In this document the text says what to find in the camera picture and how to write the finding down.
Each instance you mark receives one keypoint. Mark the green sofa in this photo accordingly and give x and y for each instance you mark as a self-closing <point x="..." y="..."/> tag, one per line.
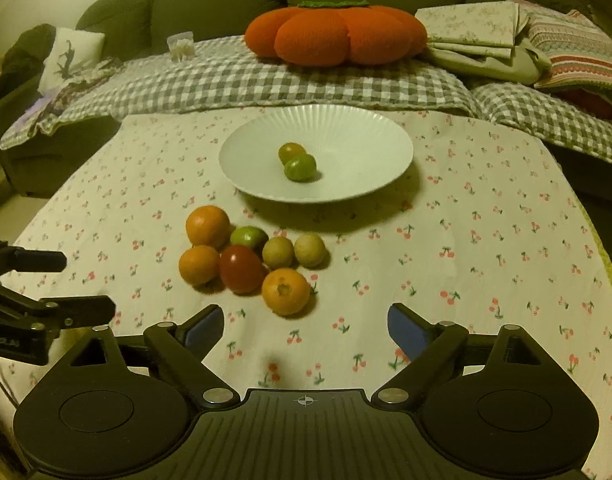
<point x="211" y="0"/>

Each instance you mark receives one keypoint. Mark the orange mandarin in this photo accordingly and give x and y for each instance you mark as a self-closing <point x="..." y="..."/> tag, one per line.
<point x="198" y="265"/>
<point x="286" y="292"/>
<point x="207" y="226"/>

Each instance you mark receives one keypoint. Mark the folded floral cloth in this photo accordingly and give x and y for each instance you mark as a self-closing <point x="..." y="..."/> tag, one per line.
<point x="471" y="25"/>

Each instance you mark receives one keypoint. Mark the green lime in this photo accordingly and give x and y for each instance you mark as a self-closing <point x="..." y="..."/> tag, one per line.
<point x="249" y="235"/>

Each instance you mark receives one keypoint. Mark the red tomato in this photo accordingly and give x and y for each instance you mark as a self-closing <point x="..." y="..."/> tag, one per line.
<point x="242" y="270"/>

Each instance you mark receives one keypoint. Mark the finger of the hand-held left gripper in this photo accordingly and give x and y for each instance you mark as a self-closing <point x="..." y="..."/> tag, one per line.
<point x="78" y="310"/>
<point x="33" y="261"/>

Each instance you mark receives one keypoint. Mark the red cloth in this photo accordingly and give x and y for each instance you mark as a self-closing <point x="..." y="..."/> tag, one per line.
<point x="593" y="102"/>

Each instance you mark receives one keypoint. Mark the grey checked blanket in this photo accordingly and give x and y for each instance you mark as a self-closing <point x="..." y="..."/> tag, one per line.
<point x="236" y="80"/>

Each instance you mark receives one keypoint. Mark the pale green round fruit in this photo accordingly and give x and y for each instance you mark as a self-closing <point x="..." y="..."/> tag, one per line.
<point x="311" y="250"/>
<point x="278" y="253"/>

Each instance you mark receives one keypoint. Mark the cherry print tablecloth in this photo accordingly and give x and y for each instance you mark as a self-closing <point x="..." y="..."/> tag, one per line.
<point x="486" y="260"/>

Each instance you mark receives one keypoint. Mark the striped patterned pillow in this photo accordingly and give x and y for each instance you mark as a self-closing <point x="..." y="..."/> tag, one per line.
<point x="578" y="50"/>

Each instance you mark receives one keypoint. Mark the yellow-green small tomato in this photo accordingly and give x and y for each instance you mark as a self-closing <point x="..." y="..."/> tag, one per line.
<point x="291" y="150"/>

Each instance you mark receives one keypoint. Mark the orange pumpkin cushion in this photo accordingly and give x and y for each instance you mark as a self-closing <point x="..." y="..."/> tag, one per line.
<point x="331" y="32"/>

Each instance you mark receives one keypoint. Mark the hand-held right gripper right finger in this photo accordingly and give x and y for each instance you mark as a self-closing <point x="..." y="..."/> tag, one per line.
<point x="405" y="331"/>

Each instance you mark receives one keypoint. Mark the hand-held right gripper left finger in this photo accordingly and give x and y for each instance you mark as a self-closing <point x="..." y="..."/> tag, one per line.
<point x="206" y="331"/>

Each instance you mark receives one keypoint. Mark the green tomato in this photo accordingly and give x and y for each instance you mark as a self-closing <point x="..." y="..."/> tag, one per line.
<point x="301" y="168"/>

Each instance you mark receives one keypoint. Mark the white embroidered pillow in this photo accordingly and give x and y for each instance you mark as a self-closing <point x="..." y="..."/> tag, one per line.
<point x="71" y="57"/>

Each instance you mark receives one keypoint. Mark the white ribbed plate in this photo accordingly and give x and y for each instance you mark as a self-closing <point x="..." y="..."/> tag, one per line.
<point x="358" y="160"/>

